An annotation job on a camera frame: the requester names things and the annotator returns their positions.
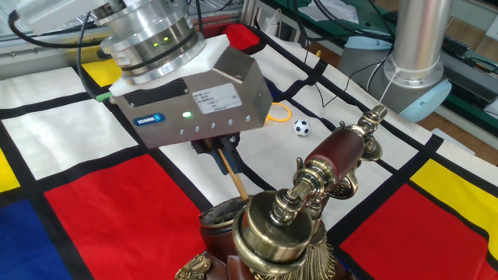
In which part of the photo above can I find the thin black wire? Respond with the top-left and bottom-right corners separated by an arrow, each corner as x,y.
314,54 -> 390,109

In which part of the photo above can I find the thin wooden stick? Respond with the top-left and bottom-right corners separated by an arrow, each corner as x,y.
217,148 -> 250,202

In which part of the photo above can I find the black cable green connector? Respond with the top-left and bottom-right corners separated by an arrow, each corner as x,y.
76,11 -> 114,103

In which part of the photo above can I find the white vented wrist housing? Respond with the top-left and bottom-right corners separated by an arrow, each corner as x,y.
15,0 -> 112,35

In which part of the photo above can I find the white power plug adapter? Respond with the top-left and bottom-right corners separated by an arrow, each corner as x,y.
264,8 -> 284,37

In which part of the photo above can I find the black wrist cable bundle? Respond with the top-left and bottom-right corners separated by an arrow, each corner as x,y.
7,0 -> 205,50

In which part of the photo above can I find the antique brown brass phone base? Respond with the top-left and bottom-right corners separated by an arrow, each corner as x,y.
174,155 -> 359,280

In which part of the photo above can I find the silver Schunk gripper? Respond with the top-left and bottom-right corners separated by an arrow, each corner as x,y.
110,46 -> 274,176

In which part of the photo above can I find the white gripper adapter plate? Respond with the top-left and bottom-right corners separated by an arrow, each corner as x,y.
107,33 -> 231,97

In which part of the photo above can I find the colour block patterned tablecloth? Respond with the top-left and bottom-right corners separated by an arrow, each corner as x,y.
0,23 -> 498,280

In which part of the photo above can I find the small toy soccer ball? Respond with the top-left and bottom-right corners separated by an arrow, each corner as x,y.
293,119 -> 312,138

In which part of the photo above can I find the brown brass phone handset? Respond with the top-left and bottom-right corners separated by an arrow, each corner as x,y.
231,104 -> 388,275

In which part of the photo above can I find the aluminium frame post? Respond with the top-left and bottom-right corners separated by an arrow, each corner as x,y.
240,0 -> 260,25

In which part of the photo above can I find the white plastic sheet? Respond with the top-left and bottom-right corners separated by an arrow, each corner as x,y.
297,0 -> 359,24

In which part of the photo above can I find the yellow toy magnifier ring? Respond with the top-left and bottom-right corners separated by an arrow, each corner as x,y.
265,101 -> 293,124

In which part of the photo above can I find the silver force torque sensor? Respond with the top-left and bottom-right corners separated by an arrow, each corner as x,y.
95,0 -> 207,86

